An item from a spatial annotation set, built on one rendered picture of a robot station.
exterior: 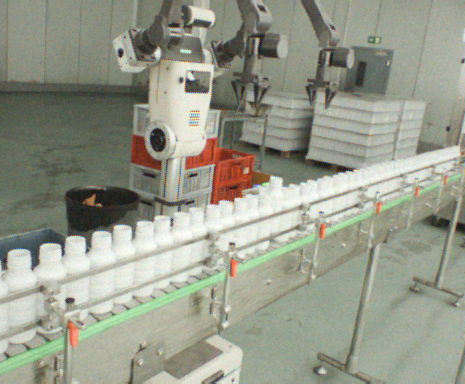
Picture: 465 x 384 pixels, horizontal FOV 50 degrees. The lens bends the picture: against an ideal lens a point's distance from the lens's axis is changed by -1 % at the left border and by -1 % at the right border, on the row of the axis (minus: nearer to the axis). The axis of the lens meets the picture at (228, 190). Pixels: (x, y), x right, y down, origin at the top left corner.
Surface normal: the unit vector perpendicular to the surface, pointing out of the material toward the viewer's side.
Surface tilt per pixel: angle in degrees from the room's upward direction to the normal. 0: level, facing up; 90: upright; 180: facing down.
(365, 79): 90
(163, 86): 90
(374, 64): 90
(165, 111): 101
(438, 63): 90
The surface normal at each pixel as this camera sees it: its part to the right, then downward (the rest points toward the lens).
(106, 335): 0.78, 0.25
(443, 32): -0.62, 0.14
